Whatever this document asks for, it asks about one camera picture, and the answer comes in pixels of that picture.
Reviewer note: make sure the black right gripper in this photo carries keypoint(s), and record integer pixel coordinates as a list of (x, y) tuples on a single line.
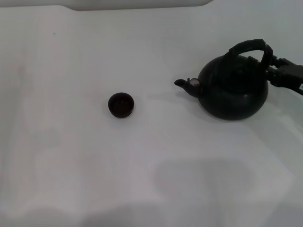
[(291, 75)]

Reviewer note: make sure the dark brown ceramic teacup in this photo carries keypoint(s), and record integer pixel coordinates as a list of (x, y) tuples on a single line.
[(121, 105)]

